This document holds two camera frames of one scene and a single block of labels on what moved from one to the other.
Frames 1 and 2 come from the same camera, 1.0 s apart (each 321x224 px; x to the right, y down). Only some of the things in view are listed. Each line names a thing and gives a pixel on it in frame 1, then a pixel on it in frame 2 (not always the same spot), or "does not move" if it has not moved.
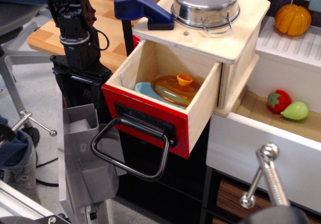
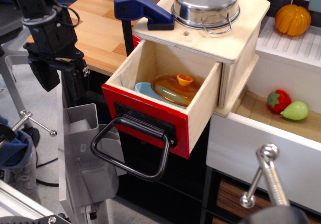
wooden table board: [45, 38] does not move
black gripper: [78, 82] to [74, 84]
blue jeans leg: [17, 152] does not move
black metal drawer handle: [169, 142] does not move
